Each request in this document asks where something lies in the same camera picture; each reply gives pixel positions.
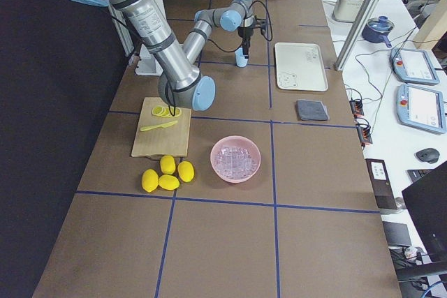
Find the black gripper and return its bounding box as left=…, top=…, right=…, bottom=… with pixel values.
left=237, top=26, right=254, bottom=59

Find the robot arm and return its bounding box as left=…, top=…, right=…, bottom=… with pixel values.
left=71, top=0, right=255, bottom=111

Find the light blue plastic cup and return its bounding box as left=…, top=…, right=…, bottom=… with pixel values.
left=235, top=47, right=249, bottom=68

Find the pile of clear ice cubes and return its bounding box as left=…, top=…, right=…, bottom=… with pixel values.
left=213, top=147, right=258, bottom=180

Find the cream bear tray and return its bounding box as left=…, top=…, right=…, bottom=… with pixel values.
left=274, top=43, right=328, bottom=92

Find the grey folded cloth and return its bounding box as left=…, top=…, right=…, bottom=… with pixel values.
left=296, top=99, right=330, bottom=121

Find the lemon slice bottom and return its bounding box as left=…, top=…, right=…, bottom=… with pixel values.
left=171, top=108, right=182, bottom=117

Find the lemon slice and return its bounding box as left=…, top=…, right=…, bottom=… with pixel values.
left=159, top=108, right=171, bottom=117
left=151, top=105, right=165, bottom=117
left=171, top=108, right=182, bottom=117
left=162, top=108, right=182, bottom=118

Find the lemon slice top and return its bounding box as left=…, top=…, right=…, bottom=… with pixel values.
left=151, top=105, right=165, bottom=117

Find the yellow plastic knife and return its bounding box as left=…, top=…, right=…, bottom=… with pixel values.
left=140, top=120, right=178, bottom=132

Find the silver toaster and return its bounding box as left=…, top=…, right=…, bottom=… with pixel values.
left=332, top=0, right=364, bottom=23

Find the pink bowl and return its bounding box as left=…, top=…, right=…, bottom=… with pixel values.
left=210, top=135, right=261, bottom=184

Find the bamboo cutting board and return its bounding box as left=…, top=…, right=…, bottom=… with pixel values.
left=131, top=97, right=191, bottom=158

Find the far orange usb hub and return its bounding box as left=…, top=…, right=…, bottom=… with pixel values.
left=349, top=99, right=364, bottom=117

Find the orange usb hub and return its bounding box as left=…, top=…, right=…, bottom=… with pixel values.
left=356, top=124, right=372, bottom=147
left=349, top=99, right=364, bottom=117

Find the blue pot with lid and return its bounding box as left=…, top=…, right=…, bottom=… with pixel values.
left=362, top=15, right=395, bottom=48

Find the yellow lemon right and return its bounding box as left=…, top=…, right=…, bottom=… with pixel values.
left=177, top=161, right=195, bottom=183

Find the yellow lemon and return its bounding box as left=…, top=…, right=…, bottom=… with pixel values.
left=160, top=155, right=176, bottom=175
left=141, top=169, right=159, bottom=193
left=158, top=174, right=180, bottom=191
left=177, top=161, right=195, bottom=183

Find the yellow lemon top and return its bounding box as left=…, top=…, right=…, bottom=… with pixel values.
left=160, top=155, right=176, bottom=175

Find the near orange usb hub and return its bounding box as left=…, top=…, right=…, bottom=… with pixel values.
left=356, top=124, right=372, bottom=147

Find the yellow lemon bottom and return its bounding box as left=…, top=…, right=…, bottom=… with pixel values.
left=158, top=174, right=180, bottom=191

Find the yellow lemon left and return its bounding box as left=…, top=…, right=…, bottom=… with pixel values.
left=141, top=169, right=159, bottom=193

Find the far teach pendant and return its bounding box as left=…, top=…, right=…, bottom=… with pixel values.
left=390, top=47, right=440, bottom=86

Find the teach pendant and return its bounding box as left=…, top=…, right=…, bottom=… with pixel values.
left=390, top=47, right=440, bottom=86
left=396, top=84, right=446, bottom=134

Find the near teach pendant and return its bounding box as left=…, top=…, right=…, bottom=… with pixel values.
left=396, top=84, right=446, bottom=134

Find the brown box with remote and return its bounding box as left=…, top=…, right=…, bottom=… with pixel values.
left=365, top=158, right=399, bottom=214

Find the black computer mouse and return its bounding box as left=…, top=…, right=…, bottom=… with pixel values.
left=415, top=148, right=440, bottom=164

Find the black monitor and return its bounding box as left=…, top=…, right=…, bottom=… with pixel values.
left=396, top=163, right=446, bottom=281

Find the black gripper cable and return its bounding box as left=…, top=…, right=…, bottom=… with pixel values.
left=111, top=0, right=274, bottom=118

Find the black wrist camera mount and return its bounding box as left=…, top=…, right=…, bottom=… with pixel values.
left=252, top=15, right=272, bottom=36

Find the aluminium frame post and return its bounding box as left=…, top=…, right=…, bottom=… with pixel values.
left=335, top=0, right=379, bottom=71

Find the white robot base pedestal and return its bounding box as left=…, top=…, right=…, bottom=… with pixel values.
left=106, top=0, right=168, bottom=76

